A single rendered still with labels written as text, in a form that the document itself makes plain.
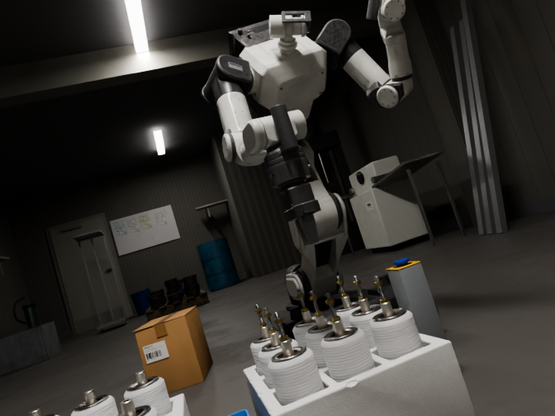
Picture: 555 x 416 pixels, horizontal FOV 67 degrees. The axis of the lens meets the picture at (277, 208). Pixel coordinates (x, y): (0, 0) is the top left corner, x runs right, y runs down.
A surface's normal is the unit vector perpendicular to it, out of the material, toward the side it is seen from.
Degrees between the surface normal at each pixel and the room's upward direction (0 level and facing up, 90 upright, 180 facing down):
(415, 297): 90
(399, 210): 90
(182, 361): 90
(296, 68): 102
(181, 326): 90
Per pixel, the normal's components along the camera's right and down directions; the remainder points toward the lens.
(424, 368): 0.22, -0.15
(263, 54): 0.02, -0.63
